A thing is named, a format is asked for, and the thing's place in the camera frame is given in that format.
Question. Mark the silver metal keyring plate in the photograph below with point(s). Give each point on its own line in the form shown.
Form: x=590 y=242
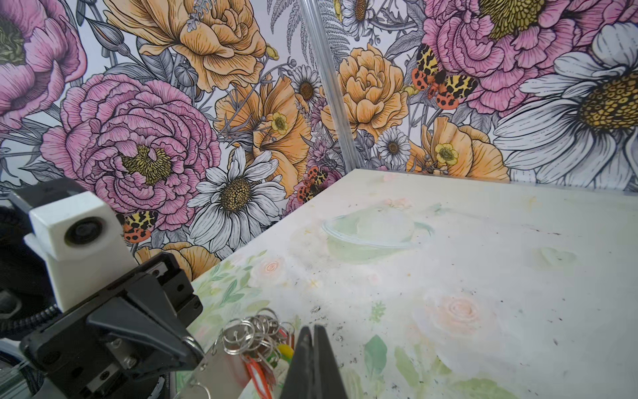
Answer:
x=222 y=373

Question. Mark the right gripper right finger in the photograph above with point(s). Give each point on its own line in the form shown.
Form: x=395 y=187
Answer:
x=326 y=378

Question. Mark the yellow tagged key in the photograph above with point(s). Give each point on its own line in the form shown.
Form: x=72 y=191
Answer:
x=286 y=352

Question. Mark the coloured tagged keys bunch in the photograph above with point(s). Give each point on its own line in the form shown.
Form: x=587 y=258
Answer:
x=267 y=372

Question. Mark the left white wrist camera housing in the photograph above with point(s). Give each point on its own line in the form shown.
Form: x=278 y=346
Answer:
x=77 y=235

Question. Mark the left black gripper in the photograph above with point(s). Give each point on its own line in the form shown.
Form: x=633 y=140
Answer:
x=124 y=341

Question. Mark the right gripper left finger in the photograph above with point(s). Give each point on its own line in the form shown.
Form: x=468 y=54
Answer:
x=300 y=376

